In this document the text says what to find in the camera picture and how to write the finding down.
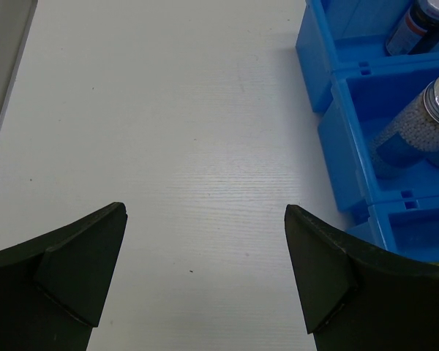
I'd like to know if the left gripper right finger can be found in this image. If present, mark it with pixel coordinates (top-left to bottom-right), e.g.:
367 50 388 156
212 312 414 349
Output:
284 205 439 350

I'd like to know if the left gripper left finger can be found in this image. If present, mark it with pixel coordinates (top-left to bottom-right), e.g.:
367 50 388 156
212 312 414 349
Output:
0 202 127 350

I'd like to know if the silver-lid spice jar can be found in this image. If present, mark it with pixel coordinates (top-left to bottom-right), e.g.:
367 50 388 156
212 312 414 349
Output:
369 77 439 178

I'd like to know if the red-lid spice jar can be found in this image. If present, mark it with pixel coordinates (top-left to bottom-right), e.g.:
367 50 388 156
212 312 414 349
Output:
385 0 439 56

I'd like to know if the blue three-compartment plastic bin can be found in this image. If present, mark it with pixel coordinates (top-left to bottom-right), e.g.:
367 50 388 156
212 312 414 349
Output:
296 1 439 263

